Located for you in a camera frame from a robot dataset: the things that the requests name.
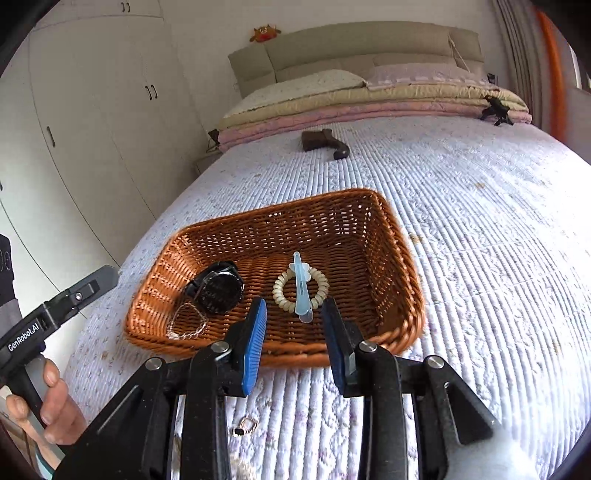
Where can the folded beige quilt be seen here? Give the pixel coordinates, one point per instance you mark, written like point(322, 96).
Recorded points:
point(415, 95)

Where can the folded pink quilt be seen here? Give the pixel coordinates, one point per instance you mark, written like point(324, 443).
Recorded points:
point(369, 113)

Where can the white quilted bedspread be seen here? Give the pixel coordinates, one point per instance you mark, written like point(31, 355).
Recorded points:
point(485, 230)

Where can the white fluffy cloth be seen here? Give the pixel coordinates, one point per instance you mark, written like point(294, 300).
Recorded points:
point(512, 457)

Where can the dark wall socket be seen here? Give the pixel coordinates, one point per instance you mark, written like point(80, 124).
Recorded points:
point(492, 79)

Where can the cream floral pillow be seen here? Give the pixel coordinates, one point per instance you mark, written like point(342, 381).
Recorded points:
point(300, 85)

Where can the pink pillow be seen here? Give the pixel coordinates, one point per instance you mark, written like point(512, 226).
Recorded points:
point(415, 74)

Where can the light blue hair clip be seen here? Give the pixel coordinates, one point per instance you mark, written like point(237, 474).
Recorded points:
point(300, 281)

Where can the brown pouch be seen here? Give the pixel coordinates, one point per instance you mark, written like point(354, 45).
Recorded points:
point(323, 140)

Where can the black clip on blankets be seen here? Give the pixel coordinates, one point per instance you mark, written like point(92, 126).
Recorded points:
point(496, 110)

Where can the beige padded headboard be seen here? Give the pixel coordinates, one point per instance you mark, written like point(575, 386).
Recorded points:
point(346, 46)

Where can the beige and orange curtain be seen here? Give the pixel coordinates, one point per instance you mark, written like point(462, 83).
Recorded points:
point(521, 55)

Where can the white wardrobe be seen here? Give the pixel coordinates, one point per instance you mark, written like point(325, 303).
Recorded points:
point(92, 115)

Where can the dark clothing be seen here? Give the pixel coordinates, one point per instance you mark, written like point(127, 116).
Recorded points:
point(7, 277)

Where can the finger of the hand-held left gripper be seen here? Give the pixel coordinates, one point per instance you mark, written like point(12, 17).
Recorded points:
point(87, 288)

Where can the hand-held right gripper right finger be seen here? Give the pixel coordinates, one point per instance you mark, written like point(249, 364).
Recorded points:
point(334, 341)

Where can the brown wicker basket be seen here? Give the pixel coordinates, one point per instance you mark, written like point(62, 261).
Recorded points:
point(323, 221)

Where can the person's left hand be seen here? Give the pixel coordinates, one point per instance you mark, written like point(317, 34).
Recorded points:
point(57, 401)

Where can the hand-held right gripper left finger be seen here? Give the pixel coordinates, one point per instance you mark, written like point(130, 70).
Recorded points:
point(256, 341)

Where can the white nightstand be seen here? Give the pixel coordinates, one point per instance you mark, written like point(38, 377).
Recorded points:
point(205, 162)

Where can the black wristwatch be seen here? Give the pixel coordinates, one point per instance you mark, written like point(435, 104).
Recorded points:
point(221, 288)

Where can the orange plush toy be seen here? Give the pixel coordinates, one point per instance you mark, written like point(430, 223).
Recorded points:
point(264, 33)

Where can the dark bedside object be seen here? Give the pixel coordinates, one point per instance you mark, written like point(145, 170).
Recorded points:
point(214, 137)

